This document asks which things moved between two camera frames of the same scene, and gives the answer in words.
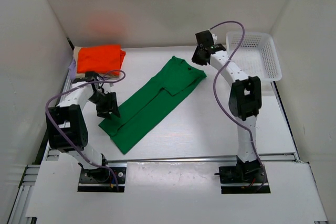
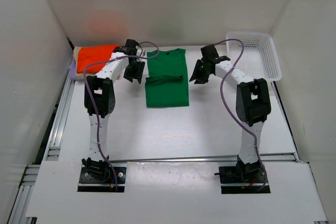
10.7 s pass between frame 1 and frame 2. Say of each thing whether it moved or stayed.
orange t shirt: stayed
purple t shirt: stayed
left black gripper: moved
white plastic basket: stayed
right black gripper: moved
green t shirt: moved
